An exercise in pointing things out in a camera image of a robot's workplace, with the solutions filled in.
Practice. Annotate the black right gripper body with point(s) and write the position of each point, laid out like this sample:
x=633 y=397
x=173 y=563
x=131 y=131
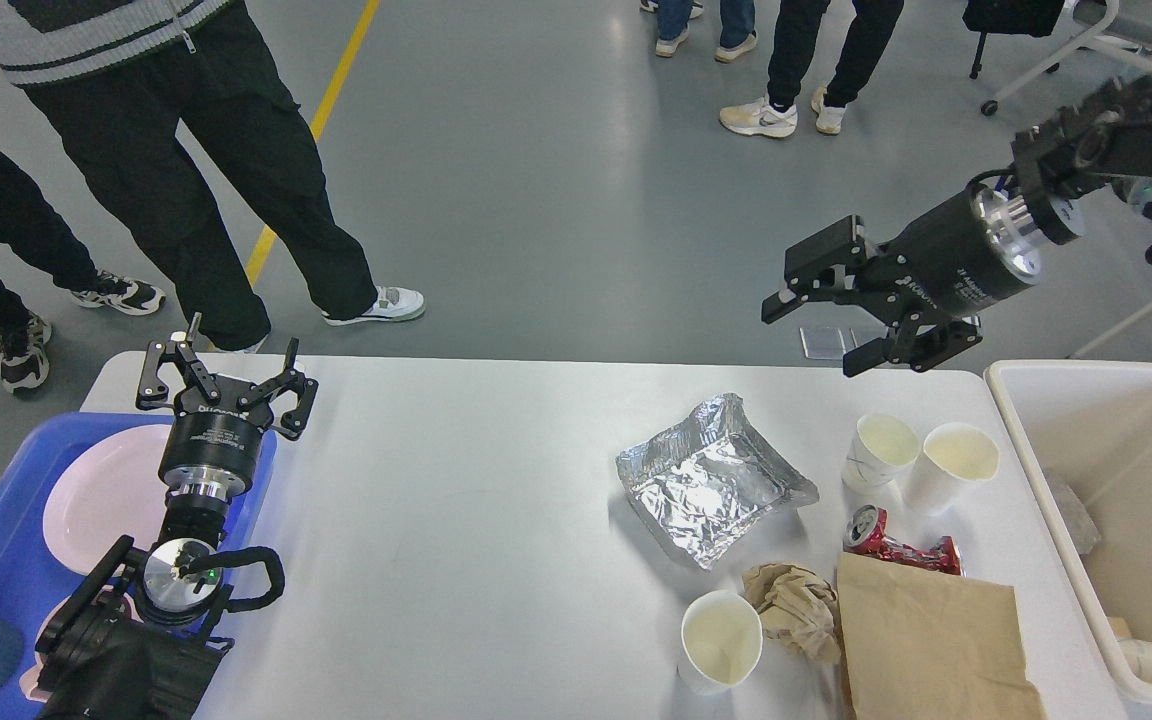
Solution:
x=972 y=251

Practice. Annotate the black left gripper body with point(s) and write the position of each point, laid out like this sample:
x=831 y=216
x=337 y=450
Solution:
x=212 y=441

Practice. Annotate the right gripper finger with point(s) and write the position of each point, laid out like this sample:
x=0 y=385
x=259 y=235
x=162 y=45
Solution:
x=904 y=345
x=825 y=267

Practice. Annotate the pink plate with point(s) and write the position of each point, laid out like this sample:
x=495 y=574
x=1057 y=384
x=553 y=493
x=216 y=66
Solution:
x=111 y=490

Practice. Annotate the brown paper ball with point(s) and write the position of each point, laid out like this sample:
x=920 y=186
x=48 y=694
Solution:
x=797 y=607

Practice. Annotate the brown paper bag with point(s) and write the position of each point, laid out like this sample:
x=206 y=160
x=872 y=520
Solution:
x=925 y=645

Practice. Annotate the white paper cup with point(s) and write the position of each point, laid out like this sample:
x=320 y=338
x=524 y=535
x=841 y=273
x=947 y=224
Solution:
x=721 y=641

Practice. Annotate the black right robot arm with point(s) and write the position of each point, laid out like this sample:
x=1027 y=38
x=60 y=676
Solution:
x=1106 y=140

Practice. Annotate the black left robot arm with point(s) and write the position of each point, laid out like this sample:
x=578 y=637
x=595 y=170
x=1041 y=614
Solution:
x=136 y=640

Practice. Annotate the floor socket plate left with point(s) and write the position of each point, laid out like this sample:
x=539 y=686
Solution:
x=824 y=343

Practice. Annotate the small white cup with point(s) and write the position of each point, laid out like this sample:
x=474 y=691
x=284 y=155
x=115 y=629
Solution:
x=883 y=449
x=955 y=458

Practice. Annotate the crushed red soda can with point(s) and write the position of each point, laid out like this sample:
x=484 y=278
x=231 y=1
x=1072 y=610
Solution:
x=866 y=536

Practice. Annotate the blue plastic tray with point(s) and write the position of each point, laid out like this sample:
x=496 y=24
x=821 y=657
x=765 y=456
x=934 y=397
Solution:
x=32 y=581

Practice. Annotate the cream plastic bin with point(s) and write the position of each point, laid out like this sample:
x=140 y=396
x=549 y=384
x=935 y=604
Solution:
x=1091 y=422

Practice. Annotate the grey trash in bin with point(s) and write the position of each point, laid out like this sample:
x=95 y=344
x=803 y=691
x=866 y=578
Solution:
x=1084 y=533

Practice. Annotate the crumpled aluminium foil tray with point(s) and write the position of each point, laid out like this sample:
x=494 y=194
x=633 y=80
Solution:
x=701 y=485

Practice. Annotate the person in black trousers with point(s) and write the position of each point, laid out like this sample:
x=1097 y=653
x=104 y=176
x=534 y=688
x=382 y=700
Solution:
x=32 y=229

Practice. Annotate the white office chair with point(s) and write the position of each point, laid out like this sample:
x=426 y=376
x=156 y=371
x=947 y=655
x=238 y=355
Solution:
x=1119 y=29

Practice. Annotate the white roll in bin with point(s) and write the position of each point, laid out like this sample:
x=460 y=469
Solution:
x=1136 y=652

